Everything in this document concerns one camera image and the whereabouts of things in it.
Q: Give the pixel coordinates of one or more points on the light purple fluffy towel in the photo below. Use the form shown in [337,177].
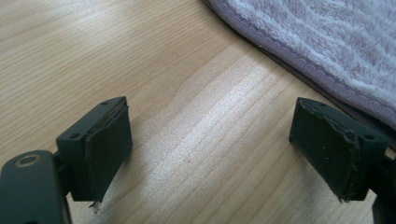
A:
[320,40]

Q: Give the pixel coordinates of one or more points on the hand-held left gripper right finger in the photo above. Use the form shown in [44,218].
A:
[330,149]

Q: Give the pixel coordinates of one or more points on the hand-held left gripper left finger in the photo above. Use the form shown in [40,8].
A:
[102,149]

